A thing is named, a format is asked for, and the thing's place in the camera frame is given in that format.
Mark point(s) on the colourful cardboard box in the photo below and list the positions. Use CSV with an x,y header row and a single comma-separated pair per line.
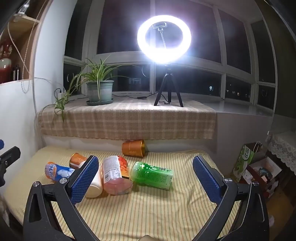
x,y
266,167

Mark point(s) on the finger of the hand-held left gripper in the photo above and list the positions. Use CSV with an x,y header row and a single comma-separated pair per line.
x,y
1,144
10,155

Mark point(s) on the clear pink orange cup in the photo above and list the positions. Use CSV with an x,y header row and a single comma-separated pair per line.
x,y
115,178

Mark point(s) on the white charger plug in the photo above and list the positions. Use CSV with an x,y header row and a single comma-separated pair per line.
x,y
61,94

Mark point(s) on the white window frame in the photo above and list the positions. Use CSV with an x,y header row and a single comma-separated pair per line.
x,y
208,66

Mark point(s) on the blue printed cup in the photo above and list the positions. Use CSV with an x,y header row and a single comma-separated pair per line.
x,y
57,172

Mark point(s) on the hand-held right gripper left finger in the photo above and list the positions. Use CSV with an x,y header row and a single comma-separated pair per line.
x,y
84,179

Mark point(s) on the small orange printed cup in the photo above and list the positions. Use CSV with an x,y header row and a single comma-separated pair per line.
x,y
77,160

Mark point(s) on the beige checked cloth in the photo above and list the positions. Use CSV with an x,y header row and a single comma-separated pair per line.
x,y
127,118

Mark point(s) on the grey-green flower pot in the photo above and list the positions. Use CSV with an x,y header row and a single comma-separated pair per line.
x,y
100,90

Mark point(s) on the white plastic cup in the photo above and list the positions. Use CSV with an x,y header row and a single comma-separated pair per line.
x,y
94,188

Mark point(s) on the white lace cloth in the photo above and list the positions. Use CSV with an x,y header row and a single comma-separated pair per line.
x,y
285,146

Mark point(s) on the black tripod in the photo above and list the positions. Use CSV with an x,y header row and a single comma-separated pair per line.
x,y
167,80

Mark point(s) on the green paper bag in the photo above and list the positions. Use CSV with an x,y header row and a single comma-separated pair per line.
x,y
242,162

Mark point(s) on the green printed plastic cup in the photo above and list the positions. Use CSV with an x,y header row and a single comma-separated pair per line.
x,y
152,176

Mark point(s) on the phone holder clamp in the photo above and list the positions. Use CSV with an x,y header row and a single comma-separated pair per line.
x,y
159,26

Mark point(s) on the grey-green pot saucer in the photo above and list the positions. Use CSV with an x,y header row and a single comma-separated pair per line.
x,y
92,103

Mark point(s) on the red white vase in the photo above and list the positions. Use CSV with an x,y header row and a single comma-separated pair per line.
x,y
4,70

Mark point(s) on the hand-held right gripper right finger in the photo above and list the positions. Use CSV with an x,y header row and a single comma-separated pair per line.
x,y
207,179

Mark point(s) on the wooden shelf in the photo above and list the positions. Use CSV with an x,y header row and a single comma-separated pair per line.
x,y
25,31

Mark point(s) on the dark bottles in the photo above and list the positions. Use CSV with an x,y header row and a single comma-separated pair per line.
x,y
16,73

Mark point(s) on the yellow striped bedsheet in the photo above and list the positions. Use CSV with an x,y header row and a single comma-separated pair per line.
x,y
150,208

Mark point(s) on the copper orange paper cup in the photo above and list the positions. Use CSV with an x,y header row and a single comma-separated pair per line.
x,y
133,148

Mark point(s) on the green spider plant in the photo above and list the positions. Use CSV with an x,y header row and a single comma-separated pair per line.
x,y
100,74

